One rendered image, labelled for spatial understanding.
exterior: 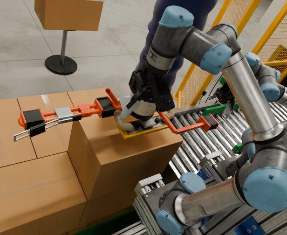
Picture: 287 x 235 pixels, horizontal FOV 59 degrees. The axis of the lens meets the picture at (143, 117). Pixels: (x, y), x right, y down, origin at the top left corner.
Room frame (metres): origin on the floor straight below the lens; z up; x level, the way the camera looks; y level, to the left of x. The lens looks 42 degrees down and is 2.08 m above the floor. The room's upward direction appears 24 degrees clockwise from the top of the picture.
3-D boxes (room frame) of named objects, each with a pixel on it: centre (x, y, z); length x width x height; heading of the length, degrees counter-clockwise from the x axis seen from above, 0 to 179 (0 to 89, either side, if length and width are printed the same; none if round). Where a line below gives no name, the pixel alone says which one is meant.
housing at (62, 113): (0.80, 0.35, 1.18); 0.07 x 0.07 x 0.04; 48
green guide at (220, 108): (2.72, -1.05, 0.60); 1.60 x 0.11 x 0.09; 137
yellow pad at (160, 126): (1.08, -0.03, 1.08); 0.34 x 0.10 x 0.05; 138
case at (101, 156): (1.15, 0.04, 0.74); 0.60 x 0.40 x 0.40; 138
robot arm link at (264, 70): (1.17, -0.44, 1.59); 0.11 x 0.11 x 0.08; 1
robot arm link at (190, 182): (0.68, -0.30, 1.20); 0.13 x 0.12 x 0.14; 164
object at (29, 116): (0.70, 0.44, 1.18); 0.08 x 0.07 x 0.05; 138
